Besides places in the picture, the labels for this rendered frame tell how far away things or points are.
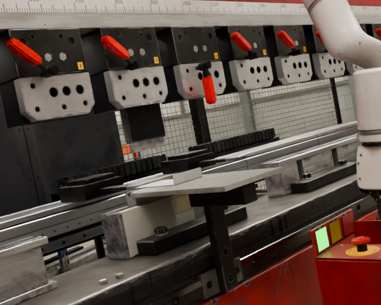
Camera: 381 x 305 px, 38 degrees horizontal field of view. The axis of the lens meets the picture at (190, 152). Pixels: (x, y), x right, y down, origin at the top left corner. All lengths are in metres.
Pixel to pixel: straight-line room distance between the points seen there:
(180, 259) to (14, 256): 0.30
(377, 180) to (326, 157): 0.48
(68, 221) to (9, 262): 0.39
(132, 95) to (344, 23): 0.50
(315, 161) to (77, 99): 0.85
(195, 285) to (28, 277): 0.32
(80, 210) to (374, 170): 0.69
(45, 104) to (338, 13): 0.68
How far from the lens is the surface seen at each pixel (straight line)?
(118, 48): 1.12
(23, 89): 1.02
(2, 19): 1.04
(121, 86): 1.15
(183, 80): 1.27
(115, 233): 1.15
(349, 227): 1.40
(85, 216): 1.40
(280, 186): 1.54
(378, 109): 1.25
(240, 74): 1.43
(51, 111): 1.04
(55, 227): 1.36
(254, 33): 1.51
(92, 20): 1.15
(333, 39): 1.31
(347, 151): 1.85
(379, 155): 1.27
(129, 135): 1.19
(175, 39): 1.28
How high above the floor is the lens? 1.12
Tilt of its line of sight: 3 degrees down
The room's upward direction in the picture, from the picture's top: 11 degrees counter-clockwise
